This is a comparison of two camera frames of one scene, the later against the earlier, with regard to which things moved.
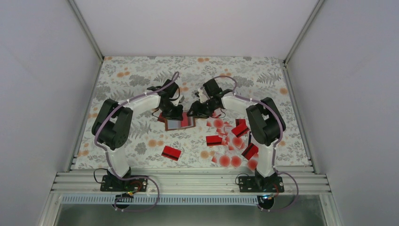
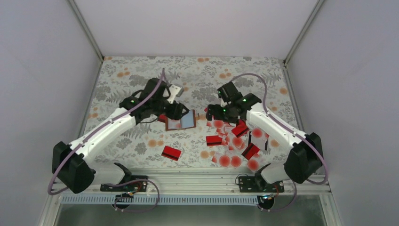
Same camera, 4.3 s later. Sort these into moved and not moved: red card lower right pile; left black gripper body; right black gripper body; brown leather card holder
Moved: right black gripper body
Not moved: brown leather card holder; left black gripper body; red card lower right pile
